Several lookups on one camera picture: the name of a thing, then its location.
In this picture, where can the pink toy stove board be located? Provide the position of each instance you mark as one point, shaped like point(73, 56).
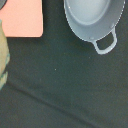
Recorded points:
point(22, 18)

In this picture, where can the grey two-handled pot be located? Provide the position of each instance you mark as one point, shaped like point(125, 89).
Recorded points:
point(92, 20)

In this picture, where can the beige woven placemat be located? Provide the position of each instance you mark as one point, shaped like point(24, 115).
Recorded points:
point(4, 56)

